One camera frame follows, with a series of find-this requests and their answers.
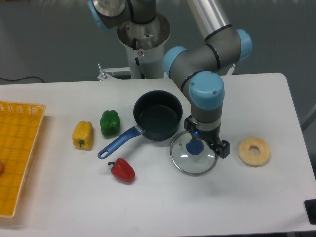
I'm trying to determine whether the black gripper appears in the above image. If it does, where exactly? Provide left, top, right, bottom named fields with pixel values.
left=184, top=115, right=230, bottom=159

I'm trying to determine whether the glazed beige donut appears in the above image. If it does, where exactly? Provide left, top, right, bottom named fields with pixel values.
left=237, top=137, right=271, bottom=167

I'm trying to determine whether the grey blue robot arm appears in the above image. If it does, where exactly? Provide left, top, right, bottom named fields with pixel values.
left=88, top=0, right=252, bottom=158

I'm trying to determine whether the glass lid blue knob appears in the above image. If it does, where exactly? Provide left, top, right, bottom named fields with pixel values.
left=170, top=131, right=218, bottom=176

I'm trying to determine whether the red bell pepper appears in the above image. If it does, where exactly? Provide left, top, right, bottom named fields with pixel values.
left=108, top=158, right=135, bottom=183

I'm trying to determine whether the green bell pepper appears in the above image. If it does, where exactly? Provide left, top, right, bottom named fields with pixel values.
left=100, top=110, right=120, bottom=137

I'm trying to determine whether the yellow bell pepper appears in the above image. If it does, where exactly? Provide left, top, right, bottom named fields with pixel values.
left=72, top=121, right=94, bottom=150

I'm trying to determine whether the black device at table edge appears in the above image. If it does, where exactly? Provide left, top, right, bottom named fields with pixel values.
left=304, top=199, right=316, bottom=225

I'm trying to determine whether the yellow wicker basket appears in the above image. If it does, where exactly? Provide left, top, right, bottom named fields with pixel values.
left=0, top=101, right=46, bottom=218

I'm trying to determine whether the dark saucepan blue handle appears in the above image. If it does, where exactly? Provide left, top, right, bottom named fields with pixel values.
left=97, top=90, right=183, bottom=159

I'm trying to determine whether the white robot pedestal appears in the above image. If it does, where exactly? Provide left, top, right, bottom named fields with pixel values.
left=117, top=13, right=170, bottom=79

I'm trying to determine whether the white table frame bracket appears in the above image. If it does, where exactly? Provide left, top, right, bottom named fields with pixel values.
left=97, top=63, right=131, bottom=81

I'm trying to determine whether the black cable on floor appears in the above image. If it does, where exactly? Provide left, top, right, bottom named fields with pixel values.
left=0, top=76, right=44, bottom=83

